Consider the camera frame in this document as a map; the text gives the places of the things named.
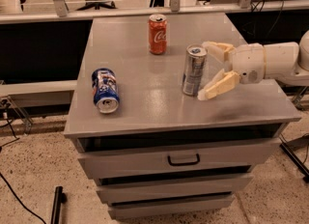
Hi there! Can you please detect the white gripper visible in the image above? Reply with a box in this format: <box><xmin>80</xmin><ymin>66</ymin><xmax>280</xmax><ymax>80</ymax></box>
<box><xmin>197</xmin><ymin>41</ymin><xmax>265</xmax><ymax>100</ymax></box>

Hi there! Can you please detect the silver redbull can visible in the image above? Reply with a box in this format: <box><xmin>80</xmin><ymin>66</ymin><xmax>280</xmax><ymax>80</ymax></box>
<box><xmin>182</xmin><ymin>44</ymin><xmax>208</xmax><ymax>96</ymax></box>

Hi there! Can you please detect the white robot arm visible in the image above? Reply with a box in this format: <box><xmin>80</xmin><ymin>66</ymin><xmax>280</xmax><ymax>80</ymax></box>
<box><xmin>197</xmin><ymin>31</ymin><xmax>309</xmax><ymax>100</ymax></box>

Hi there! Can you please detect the red coca-cola can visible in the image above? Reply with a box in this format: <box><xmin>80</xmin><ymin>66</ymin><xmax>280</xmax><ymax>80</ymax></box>
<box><xmin>149</xmin><ymin>14</ymin><xmax>167</xmax><ymax>55</ymax></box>

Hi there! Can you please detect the blue pepsi can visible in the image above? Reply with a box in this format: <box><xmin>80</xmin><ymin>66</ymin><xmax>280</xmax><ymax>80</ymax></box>
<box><xmin>92</xmin><ymin>68</ymin><xmax>120</xmax><ymax>114</ymax></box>

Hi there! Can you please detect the grey drawer cabinet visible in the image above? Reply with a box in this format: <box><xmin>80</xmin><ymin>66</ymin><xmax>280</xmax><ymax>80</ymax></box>
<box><xmin>65</xmin><ymin>14</ymin><xmax>299</xmax><ymax>219</ymax></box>

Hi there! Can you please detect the black table leg base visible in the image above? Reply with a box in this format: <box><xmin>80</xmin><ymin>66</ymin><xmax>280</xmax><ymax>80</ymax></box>
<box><xmin>280</xmin><ymin>135</ymin><xmax>309</xmax><ymax>183</ymax></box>

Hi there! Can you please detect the black bar on floor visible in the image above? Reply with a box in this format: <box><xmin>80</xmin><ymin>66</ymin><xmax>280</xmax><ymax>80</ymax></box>
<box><xmin>50</xmin><ymin>186</ymin><xmax>67</xmax><ymax>224</ymax></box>

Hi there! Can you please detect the black drawer handle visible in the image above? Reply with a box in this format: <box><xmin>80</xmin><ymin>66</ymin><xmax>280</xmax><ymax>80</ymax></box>
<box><xmin>167</xmin><ymin>154</ymin><xmax>201</xmax><ymax>167</ymax></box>

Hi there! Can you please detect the metal wire rack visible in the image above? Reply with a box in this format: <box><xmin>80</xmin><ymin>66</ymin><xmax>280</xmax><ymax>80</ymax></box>
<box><xmin>0</xmin><ymin>96</ymin><xmax>33</xmax><ymax>134</ymax></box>

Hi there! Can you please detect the black floor cable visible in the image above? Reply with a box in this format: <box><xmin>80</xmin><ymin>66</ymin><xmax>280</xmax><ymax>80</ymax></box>
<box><xmin>0</xmin><ymin>171</ymin><xmax>48</xmax><ymax>224</ymax></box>

